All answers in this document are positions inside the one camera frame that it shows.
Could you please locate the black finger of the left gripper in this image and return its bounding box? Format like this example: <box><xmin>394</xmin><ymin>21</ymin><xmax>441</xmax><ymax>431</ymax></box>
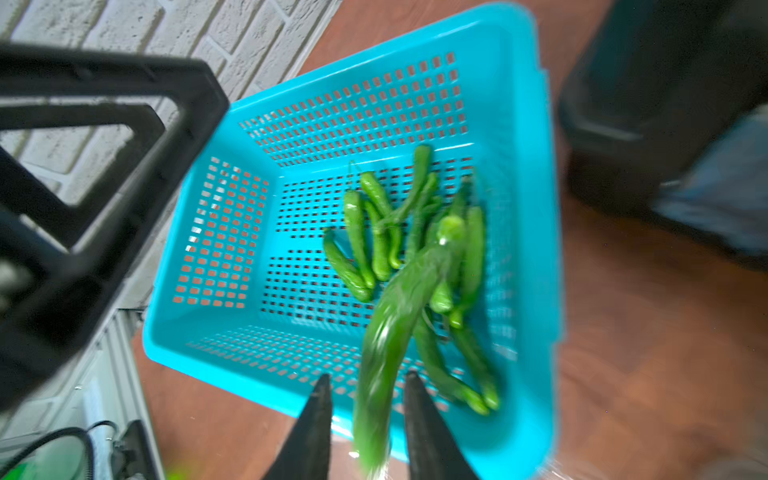
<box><xmin>1</xmin><ymin>42</ymin><xmax>229</xmax><ymax>411</ymax></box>

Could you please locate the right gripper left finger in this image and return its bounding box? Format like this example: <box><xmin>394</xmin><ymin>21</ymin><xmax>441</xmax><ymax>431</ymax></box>
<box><xmin>263</xmin><ymin>374</ymin><xmax>333</xmax><ymax>480</ymax></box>

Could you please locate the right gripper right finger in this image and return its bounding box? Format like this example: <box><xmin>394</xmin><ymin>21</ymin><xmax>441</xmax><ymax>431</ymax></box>
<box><xmin>404</xmin><ymin>370</ymin><xmax>479</xmax><ymax>480</ymax></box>

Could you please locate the black grey toolbox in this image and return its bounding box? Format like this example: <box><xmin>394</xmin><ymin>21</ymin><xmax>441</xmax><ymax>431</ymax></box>
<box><xmin>558</xmin><ymin>1</ymin><xmax>767</xmax><ymax>271</ymax></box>

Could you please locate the long green pepper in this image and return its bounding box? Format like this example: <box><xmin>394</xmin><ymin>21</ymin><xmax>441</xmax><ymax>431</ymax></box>
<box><xmin>353</xmin><ymin>215</ymin><xmax>467</xmax><ymax>479</ymax></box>

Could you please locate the teal plastic perforated basket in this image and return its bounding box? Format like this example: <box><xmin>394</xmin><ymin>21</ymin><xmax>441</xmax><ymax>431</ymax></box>
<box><xmin>143</xmin><ymin>2</ymin><xmax>563</xmax><ymax>479</ymax></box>

